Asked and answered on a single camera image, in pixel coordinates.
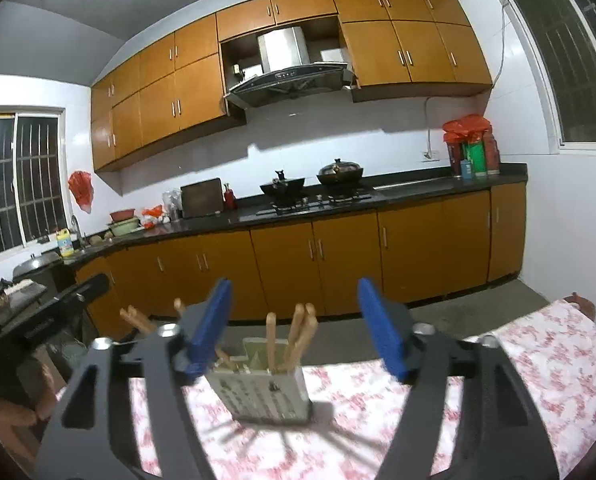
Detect black gas stove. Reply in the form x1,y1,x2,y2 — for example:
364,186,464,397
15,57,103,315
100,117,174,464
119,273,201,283
255,187,379,216

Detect large white-framed window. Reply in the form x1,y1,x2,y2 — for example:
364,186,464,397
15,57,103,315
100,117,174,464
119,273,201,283
488,0,596,156

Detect orange kitchen cabinets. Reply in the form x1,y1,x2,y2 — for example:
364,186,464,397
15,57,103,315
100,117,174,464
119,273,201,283
90,0,493,173
75,182,528,341

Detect steel pot lid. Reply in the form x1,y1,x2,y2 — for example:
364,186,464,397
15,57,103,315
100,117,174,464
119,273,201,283
12,252,61,278

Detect orange lower kitchen cabinets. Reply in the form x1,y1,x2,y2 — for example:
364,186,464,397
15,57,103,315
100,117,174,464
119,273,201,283
75,182,528,341

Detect perforated beige chopstick holder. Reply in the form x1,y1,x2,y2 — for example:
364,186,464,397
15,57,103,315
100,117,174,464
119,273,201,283
205,337,313,426

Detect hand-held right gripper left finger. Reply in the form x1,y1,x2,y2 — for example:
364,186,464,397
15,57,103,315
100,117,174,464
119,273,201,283
35,278,233,480

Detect green basin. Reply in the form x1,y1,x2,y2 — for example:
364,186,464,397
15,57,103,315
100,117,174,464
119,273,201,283
107,217,143,237

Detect clear plastic bag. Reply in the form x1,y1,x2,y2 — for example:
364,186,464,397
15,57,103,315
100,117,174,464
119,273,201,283
162,187,183,223

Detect person's left hand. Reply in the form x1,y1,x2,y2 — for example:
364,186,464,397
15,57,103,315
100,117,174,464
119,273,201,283
0,357,70,433

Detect white wall cable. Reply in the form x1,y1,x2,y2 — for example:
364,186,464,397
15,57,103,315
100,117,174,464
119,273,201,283
490,0,509,86

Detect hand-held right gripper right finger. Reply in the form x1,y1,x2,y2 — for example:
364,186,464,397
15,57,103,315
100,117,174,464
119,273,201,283
357,277,561,480

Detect orange upper kitchen cabinets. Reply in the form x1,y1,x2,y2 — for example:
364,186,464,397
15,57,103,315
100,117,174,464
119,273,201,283
90,0,493,173

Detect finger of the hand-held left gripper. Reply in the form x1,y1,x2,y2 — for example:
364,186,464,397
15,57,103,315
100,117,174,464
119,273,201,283
53,274,112,312

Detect red floral tablecloth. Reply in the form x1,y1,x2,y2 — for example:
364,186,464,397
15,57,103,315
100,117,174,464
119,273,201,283
128,299,596,480

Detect window with metal grille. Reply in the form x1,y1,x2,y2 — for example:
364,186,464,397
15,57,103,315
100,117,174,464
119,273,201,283
0,107,66,256

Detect yellow dish soap bottle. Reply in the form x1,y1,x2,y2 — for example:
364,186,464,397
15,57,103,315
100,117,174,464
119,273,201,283
57,227,75,259

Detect red canister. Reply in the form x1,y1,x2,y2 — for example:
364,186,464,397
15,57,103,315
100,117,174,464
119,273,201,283
444,132,464,177

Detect red plastic bag over canisters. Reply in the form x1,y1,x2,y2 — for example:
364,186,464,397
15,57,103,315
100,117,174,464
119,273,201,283
443,114,493,143

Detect steel range hood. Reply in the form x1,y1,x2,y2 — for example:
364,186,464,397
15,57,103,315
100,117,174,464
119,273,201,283
223,25,356,108

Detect wooden table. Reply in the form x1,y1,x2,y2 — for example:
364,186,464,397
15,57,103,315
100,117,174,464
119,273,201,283
565,291,596,321

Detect pot with steel lid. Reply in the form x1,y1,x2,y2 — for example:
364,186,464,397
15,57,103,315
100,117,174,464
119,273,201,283
316,158,365,186

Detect black wok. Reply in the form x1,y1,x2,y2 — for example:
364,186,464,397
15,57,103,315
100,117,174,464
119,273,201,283
259,170,307,197

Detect dark wooden cutting board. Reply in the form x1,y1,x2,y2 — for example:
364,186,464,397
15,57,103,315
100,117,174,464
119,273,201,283
180,177,223,219

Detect black kitchen countertop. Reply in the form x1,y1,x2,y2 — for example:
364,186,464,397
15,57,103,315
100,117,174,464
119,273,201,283
60,162,528,261

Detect green canister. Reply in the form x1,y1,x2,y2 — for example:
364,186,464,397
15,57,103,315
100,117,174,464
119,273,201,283
462,141,488,177

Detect red plastic bag on wall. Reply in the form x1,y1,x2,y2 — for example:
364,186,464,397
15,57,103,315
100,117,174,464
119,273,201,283
68,170,95,215

